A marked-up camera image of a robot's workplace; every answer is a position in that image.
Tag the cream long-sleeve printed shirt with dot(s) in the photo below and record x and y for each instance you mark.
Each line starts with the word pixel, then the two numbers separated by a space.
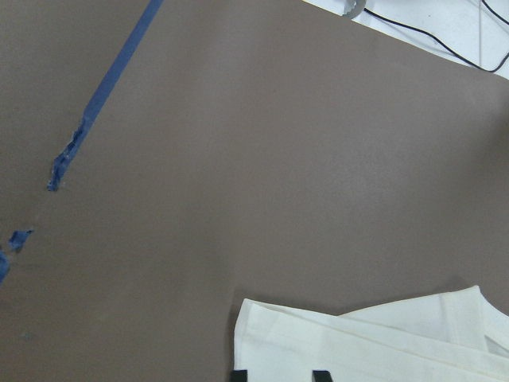
pixel 452 336

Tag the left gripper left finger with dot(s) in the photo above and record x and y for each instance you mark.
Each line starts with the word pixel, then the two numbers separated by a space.
pixel 239 376

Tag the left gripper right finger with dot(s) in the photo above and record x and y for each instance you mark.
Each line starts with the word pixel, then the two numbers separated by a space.
pixel 321 376

